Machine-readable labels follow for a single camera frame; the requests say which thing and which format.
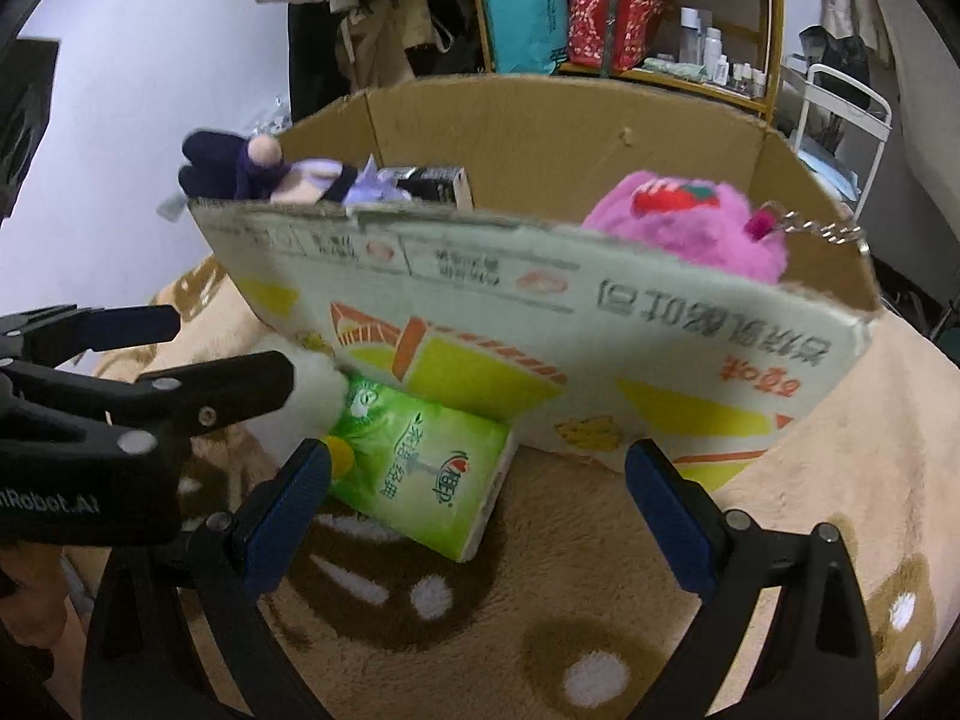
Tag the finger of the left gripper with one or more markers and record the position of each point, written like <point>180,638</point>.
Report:
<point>41,403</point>
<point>59,333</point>

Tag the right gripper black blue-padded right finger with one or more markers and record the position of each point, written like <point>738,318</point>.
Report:
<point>817,660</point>

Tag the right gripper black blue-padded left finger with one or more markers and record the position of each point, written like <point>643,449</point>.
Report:
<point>140,659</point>

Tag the white yellow plush toy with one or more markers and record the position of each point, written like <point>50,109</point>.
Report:
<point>310,412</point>

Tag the purple haired doll plush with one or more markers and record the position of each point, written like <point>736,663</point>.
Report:
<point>226,166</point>

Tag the green tissue pack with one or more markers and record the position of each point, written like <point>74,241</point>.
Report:
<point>430,473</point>

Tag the black white small box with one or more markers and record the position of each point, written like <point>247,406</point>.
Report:
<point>436,184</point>

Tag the pink strawberry plush bear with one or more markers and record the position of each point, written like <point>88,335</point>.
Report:
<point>706,223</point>

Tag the person's left hand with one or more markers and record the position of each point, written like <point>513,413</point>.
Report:
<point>40,614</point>

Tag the cardboard box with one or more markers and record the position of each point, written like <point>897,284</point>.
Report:
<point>510,308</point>

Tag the beige hanging coat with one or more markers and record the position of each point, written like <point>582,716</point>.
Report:
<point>371,52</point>

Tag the teal bag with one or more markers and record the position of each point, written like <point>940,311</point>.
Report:
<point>527,36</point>

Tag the white rolling cart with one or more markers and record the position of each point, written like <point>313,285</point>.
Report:
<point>841,132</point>

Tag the red gift bag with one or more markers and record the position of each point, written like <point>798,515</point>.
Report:
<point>635,24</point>

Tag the wooden bookshelf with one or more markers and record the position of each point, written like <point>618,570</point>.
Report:
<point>724,50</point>

